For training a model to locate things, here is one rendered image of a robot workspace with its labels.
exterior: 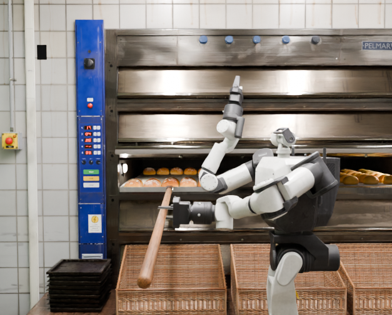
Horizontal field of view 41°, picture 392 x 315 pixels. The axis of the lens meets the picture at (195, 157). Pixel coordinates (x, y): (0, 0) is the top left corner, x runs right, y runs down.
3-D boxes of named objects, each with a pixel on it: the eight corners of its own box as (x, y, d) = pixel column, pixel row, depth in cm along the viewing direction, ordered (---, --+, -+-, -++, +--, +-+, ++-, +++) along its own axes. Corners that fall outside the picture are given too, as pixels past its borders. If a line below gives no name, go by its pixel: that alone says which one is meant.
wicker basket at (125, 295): (124, 290, 311) (124, 244, 309) (221, 289, 312) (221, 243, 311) (114, 320, 262) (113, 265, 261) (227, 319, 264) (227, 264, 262)
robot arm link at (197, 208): (172, 198, 202) (203, 199, 201) (175, 195, 211) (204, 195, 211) (172, 230, 203) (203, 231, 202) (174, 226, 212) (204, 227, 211)
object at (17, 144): (5, 149, 308) (5, 132, 308) (22, 149, 308) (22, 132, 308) (0, 149, 301) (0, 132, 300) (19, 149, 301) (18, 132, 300)
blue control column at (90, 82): (122, 289, 506) (120, 62, 494) (139, 289, 506) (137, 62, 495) (80, 387, 313) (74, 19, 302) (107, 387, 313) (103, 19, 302)
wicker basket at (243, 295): (228, 289, 312) (228, 243, 311) (324, 289, 312) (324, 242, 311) (235, 319, 264) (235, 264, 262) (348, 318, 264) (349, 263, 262)
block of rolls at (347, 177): (302, 175, 386) (302, 168, 386) (368, 175, 387) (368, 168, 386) (324, 184, 325) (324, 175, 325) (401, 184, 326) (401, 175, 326)
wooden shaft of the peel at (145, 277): (150, 290, 112) (150, 276, 112) (136, 290, 112) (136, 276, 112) (172, 193, 283) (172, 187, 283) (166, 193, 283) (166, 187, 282)
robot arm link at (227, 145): (233, 128, 253) (220, 152, 252) (224, 120, 246) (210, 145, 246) (243, 132, 249) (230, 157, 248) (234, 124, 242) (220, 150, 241)
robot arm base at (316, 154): (306, 203, 207) (326, 189, 211) (322, 195, 195) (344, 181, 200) (284, 170, 209) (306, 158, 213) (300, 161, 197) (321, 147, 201)
